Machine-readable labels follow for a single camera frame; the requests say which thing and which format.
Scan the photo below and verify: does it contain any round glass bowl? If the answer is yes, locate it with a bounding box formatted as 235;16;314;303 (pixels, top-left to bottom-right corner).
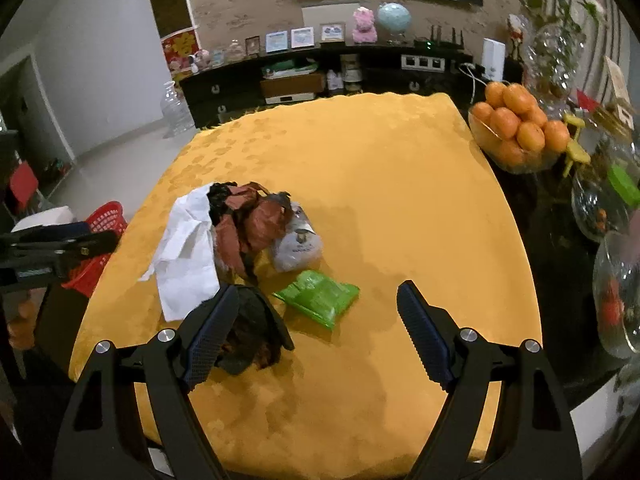
571;160;638;243

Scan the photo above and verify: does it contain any large glass goblet bowl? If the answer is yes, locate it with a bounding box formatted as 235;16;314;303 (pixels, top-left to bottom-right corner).
592;230;640;361

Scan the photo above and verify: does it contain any dark green cloth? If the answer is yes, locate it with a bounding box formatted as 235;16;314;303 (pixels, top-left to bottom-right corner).
220;284;296;376

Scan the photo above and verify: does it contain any striped curtain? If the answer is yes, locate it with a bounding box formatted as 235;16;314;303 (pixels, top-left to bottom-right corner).
542;0;633;96

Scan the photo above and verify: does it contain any red festive poster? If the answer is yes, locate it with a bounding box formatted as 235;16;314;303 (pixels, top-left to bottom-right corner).
161;30;198;81

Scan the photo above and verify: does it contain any pink plush toy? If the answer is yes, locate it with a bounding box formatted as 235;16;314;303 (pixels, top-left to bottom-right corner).
351;6;378;43

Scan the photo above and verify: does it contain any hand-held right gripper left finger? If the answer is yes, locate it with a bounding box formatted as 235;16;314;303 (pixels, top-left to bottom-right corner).
52;284;241;480

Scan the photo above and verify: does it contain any stack of round jars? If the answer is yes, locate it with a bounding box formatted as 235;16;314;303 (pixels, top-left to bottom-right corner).
341;54;363;92

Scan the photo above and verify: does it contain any beige paper carton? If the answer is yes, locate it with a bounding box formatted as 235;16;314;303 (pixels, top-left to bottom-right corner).
602;55;633;111

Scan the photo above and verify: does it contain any yellow plastic toy chair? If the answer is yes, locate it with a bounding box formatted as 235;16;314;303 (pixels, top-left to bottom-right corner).
562;112;591;178

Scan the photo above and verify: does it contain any person's left hand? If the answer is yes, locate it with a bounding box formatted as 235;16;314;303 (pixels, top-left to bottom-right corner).
7;290;37;352

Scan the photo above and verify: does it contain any pale green globe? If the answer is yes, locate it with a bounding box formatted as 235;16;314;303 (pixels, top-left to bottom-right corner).
376;2;412;45

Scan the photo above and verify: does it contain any large clear water jug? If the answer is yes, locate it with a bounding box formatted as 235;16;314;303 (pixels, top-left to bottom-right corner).
160;81;196;137

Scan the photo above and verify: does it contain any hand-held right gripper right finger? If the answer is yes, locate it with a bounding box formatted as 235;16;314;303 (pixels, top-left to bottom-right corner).
396;280;583;480

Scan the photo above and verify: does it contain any green cloth bundle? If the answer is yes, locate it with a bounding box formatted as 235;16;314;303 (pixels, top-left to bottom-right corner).
261;59;318;78

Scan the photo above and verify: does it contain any tall glass vase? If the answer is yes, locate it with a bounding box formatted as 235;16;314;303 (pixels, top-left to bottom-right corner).
520;22;581;116

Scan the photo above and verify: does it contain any brown cloth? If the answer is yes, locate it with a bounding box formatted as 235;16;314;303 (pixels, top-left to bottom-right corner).
212;182;293;281

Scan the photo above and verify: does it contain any white cable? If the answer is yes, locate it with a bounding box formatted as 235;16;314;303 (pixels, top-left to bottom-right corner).
462;62;488;106

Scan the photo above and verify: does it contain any yellow tablecloth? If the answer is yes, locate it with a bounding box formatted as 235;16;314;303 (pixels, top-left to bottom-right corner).
67;91;543;466

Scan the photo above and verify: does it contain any white socket panel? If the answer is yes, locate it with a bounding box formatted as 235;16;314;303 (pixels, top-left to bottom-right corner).
400;54;446;70

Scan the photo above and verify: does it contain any red chair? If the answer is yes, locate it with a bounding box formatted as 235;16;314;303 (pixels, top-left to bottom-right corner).
10;162;41;211

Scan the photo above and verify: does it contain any dark crumpled wrapper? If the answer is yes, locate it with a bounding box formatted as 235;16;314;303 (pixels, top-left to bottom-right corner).
207;181;241;231

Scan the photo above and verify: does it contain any green small box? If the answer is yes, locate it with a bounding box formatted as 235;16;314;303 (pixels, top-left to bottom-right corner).
607;164;636;206

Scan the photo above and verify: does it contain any black router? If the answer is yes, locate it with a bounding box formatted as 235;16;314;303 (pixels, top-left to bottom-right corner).
414;25;463;51

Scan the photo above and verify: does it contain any red plastic basket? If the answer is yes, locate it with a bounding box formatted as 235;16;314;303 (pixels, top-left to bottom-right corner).
61;201;128;299

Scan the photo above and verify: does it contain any brown and white box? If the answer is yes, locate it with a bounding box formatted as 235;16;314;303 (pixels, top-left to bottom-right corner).
260;72;326;106

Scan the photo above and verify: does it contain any white upright device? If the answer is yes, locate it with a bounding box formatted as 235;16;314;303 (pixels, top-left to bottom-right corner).
482;37;506;83

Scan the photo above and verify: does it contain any clear printed plastic bag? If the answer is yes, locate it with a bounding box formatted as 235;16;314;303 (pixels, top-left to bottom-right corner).
270;202;324;273

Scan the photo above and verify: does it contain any glass fruit bowl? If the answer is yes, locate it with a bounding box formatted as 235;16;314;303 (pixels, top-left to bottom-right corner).
468;105;563;175

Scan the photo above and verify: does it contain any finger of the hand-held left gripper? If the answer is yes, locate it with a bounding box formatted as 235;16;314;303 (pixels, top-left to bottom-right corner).
10;221;93;246
50;230;122;277

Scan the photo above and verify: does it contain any black television cabinet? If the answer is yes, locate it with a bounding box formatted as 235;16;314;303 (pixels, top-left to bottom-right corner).
178;42;526;131

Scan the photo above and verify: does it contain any white sock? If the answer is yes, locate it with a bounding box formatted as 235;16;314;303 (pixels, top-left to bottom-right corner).
139;183;221;322

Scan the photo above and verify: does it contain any pile of oranges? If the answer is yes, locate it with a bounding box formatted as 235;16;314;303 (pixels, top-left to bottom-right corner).
472;81;571;168

